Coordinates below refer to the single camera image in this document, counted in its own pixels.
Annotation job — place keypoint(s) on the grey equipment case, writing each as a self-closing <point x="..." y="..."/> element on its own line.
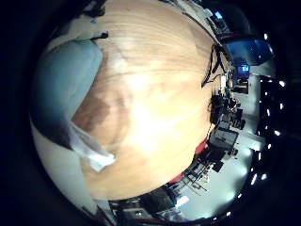
<point x="223" y="136"/>

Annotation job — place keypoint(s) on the large blue-lit monitor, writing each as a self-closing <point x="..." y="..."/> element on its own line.
<point x="249" y="50"/>

